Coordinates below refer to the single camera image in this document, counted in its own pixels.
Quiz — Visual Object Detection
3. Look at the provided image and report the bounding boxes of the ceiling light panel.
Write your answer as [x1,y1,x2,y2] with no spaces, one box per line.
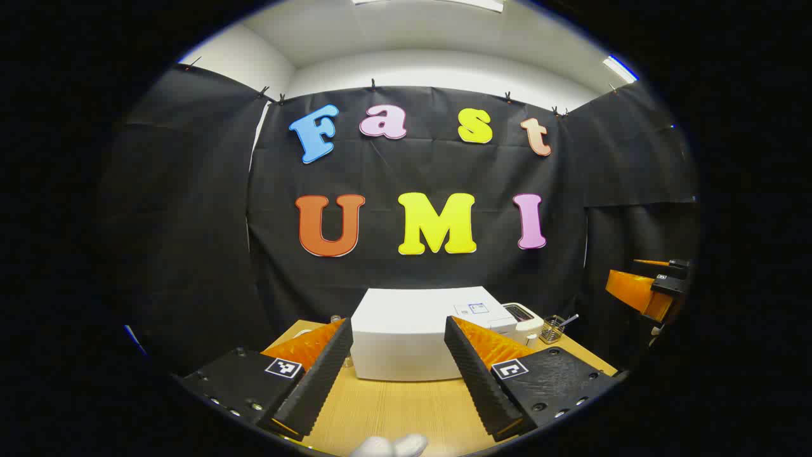
[352,0,505,13]
[601,56,638,84]

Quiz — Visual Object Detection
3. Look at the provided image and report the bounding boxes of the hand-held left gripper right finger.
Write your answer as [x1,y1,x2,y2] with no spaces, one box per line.
[443,315,625,443]

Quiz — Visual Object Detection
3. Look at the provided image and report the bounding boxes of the white toaster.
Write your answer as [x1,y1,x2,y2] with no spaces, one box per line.
[501,303,545,347]

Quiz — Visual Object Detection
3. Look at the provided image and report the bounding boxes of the wire mesh utensil holder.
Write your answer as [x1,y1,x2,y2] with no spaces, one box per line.
[540,315,565,345]

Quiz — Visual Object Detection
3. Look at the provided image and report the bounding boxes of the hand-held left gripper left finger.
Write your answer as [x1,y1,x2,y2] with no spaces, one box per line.
[181,319,354,440]

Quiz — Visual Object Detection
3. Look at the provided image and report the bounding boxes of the white microwave oven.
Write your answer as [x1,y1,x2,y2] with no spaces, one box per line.
[350,287,518,381]

